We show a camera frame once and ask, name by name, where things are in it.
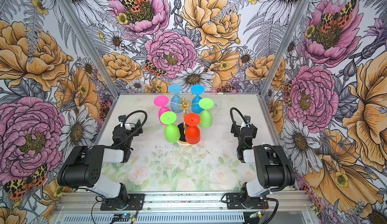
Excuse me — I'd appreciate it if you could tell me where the green wine glass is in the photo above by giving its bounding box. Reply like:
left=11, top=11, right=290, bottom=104
left=160, top=111, right=180, bottom=143
left=199, top=98, right=214, bottom=129

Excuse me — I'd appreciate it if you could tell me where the red wine glass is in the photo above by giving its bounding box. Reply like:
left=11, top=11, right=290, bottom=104
left=184, top=113, right=201, bottom=145

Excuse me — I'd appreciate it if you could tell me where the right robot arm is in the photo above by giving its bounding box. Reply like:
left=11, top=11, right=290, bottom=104
left=230, top=107, right=295, bottom=209

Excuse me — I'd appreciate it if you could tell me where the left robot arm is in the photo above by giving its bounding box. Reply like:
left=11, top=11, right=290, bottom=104
left=57, top=110, right=148, bottom=209

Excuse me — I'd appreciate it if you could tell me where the pink wine glass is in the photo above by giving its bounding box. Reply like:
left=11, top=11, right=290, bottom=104
left=154, top=96, right=171, bottom=124

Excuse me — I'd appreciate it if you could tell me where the left blue wine glass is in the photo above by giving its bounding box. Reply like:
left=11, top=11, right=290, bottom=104
left=168, top=84, right=183, bottom=113

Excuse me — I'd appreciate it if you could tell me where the blue wine glass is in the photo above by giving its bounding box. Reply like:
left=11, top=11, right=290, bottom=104
left=168, top=84, right=183, bottom=113
left=191, top=85, right=205, bottom=114

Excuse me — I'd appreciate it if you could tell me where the right blue wine glass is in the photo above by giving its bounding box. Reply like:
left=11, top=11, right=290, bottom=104
left=191, top=85, right=205, bottom=114

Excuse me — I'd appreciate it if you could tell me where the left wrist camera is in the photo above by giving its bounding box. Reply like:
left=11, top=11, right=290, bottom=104
left=118, top=115, right=127, bottom=123

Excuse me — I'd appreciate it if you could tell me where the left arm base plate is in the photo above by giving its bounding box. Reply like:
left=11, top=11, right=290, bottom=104
left=100, top=193, right=146, bottom=211

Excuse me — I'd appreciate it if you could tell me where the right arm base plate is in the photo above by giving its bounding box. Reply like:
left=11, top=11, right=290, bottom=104
left=221, top=192, right=269, bottom=210

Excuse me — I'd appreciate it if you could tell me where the gold wire glass rack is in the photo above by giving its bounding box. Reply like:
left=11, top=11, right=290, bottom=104
left=178, top=94, right=193, bottom=145

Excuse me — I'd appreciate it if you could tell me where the aluminium front rail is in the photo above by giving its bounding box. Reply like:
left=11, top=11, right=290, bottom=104
left=54, top=190, right=312, bottom=215

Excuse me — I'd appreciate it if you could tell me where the white perforated cable duct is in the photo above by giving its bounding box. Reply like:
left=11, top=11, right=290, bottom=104
left=56, top=212, right=245, bottom=224

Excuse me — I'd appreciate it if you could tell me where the left aluminium corner post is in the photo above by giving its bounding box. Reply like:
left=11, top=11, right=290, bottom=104
left=56, top=0, right=120, bottom=100

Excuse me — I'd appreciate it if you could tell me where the aluminium corner post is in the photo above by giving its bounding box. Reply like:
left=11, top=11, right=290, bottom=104
left=56, top=0, right=120, bottom=100
left=259, top=0, right=310, bottom=98

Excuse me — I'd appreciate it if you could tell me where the right aluminium corner post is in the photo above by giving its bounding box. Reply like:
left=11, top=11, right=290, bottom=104
left=259, top=0, right=310, bottom=98

